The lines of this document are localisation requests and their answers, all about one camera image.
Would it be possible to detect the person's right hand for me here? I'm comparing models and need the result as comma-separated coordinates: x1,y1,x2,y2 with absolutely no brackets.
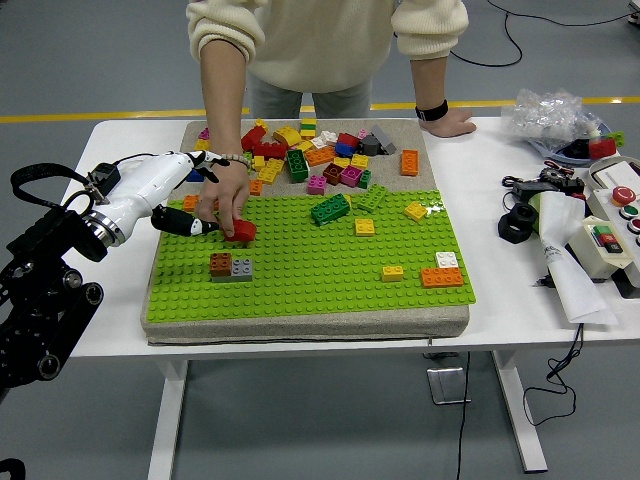
193,160,252,239

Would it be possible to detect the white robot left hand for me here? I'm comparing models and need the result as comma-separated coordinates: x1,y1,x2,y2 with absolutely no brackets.
102,149,231,239

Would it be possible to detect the person's left hand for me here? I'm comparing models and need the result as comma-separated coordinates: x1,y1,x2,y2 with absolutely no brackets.
418,107,478,139

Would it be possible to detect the red curved brick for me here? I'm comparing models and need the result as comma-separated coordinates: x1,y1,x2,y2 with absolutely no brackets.
222,218,258,244

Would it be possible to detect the brown square brick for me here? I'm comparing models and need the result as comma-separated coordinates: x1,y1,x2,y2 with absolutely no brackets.
208,252,234,278

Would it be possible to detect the yellow long brick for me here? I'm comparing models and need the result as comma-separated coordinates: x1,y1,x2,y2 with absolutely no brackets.
256,158,286,186

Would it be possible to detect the red long brick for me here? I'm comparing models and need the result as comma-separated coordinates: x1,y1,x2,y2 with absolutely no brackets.
252,142,290,161

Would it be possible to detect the grey sloped brick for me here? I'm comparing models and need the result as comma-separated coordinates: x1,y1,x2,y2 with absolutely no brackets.
370,124,398,156

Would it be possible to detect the dark green long brick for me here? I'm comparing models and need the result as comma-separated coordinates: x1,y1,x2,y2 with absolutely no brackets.
285,148,311,184
309,193,351,227

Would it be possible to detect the grey long brick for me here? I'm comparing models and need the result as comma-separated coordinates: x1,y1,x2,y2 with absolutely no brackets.
210,258,255,284

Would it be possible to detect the yellow curved brick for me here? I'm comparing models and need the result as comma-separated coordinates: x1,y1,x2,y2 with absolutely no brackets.
273,126,303,148

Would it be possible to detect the black power brick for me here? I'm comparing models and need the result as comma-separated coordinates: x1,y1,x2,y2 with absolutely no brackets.
510,179,561,199

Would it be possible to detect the green studded baseplate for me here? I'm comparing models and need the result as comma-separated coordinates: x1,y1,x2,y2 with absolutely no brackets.
146,188,478,325

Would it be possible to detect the black wristwatch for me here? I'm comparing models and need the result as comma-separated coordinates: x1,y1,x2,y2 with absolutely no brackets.
414,99,450,122

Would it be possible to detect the black power adapter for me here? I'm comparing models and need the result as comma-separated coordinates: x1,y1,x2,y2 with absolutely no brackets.
88,162,122,195

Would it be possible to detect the clear plastic bag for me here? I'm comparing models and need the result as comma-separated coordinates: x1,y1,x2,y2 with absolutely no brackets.
501,88,607,151

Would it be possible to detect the light blue bowl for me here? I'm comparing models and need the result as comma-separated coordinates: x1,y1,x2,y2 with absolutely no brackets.
528,122,626,164

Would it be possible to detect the yellow floor tape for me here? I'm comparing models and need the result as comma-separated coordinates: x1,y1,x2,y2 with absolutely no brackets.
0,98,640,125

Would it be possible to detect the large black nut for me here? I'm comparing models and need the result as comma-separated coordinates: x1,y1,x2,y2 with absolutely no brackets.
496,203,541,245

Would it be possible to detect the black plastic part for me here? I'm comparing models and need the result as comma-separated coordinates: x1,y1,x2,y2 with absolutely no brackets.
563,138,592,160

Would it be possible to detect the black servo module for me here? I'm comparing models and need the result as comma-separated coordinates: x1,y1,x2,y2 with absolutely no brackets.
558,175,587,200

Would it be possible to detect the person's body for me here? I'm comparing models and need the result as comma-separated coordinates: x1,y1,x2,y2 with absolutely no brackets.
185,0,470,120

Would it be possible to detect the grey-brown mat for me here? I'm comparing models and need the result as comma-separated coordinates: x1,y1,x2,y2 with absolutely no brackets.
139,118,471,348

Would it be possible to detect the white button control box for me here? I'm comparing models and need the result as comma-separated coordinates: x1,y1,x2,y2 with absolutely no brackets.
584,184,640,301

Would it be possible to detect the white paper sheet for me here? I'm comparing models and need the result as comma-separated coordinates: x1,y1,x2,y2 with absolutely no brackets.
537,192,621,329

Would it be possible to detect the white table leg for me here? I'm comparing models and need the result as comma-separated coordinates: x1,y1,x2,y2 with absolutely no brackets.
491,351,549,474
147,360,189,480

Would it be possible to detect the metal floor plate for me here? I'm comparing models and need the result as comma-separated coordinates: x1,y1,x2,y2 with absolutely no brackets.
426,367,472,405

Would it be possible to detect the bead bracelet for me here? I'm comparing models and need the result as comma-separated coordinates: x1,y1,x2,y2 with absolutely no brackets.
217,151,253,172

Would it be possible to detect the black floor cable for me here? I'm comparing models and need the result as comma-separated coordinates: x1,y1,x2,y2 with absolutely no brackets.
485,0,640,28
449,9,525,69

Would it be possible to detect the small white switch box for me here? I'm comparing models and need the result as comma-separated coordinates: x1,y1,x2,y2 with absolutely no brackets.
567,216,634,284

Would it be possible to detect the black hanging cable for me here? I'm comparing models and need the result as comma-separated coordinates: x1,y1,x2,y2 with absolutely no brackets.
454,352,472,480
522,323,586,427

